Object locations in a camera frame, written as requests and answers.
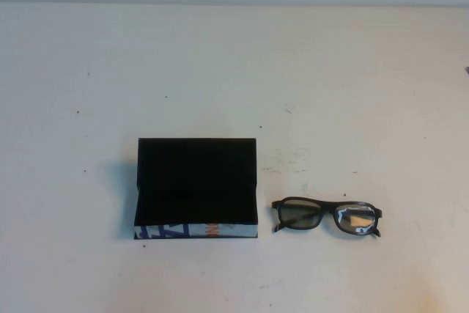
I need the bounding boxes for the black patterned glasses case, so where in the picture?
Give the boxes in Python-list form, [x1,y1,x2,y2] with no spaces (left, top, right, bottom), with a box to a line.
[132,137,260,243]

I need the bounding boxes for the black framed glasses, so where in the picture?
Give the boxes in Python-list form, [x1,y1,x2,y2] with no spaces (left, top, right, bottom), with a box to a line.
[270,197,385,239]

